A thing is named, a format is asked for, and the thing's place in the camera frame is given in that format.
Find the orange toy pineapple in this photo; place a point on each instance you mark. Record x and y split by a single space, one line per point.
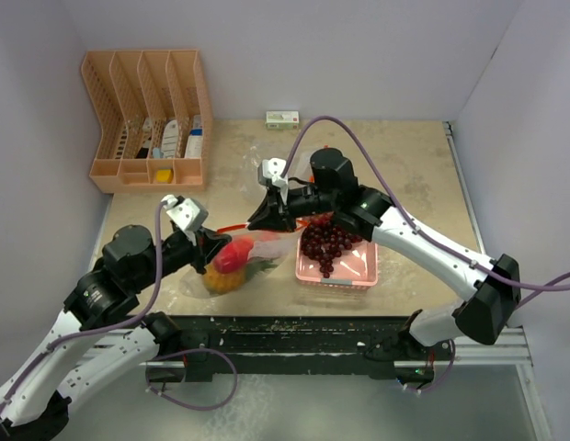
218 283

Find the small green white box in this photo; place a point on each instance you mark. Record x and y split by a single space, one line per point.
282 120

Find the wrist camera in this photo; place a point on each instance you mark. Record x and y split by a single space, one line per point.
271 174
186 213

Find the red yellow mango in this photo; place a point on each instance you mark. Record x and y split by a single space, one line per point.
232 257

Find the red purple grape bunch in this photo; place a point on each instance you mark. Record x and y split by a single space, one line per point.
323 242

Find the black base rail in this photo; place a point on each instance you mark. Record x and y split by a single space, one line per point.
366 346

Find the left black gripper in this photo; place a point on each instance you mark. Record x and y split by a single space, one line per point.
208 244

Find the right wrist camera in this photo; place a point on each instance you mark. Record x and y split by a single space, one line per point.
271 174

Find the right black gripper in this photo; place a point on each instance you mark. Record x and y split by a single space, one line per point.
271 215

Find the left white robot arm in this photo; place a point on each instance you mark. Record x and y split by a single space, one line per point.
94 339

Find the white bottle in organizer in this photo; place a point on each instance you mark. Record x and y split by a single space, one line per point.
170 139

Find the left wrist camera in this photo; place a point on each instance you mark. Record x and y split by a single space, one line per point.
186 213

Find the blue white box in organizer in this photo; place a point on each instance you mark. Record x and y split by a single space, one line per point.
195 139

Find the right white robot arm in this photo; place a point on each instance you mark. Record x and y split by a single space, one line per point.
486 287

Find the yellow block in organizer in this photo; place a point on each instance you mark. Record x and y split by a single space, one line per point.
163 176

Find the pink perforated plastic basket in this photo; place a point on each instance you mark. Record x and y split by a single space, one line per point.
358 269

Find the peach plastic file organizer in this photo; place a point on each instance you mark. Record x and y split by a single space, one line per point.
134 94

